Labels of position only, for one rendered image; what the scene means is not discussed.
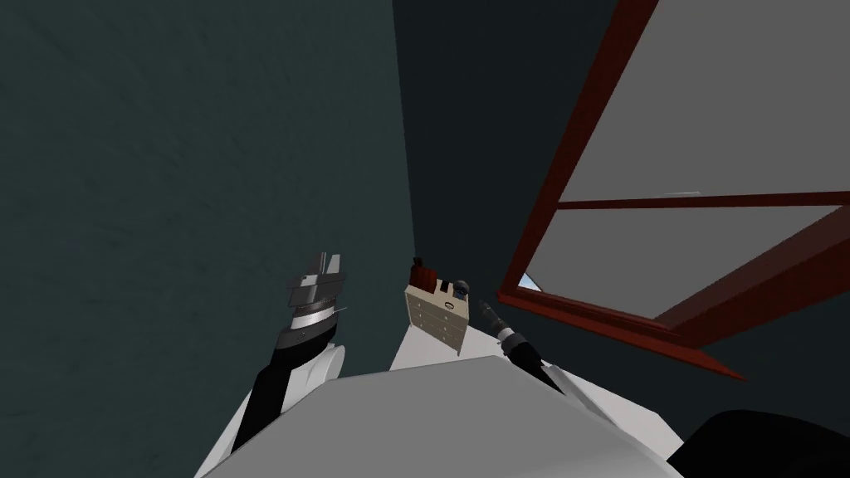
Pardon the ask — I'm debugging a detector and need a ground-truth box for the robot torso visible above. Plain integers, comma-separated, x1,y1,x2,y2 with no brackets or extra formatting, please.
192,354,686,478

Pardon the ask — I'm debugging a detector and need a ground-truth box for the beige chest of drawers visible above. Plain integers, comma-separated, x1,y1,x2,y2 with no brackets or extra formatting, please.
404,255,471,357

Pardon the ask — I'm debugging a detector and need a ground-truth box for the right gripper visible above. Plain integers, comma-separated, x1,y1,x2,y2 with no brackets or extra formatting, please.
477,300,511,337

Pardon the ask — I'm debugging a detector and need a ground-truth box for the dark red framed window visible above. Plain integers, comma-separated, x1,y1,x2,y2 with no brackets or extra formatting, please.
496,0,850,383

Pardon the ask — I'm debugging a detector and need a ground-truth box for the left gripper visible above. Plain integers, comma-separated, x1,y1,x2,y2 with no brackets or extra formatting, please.
286,251,347,310

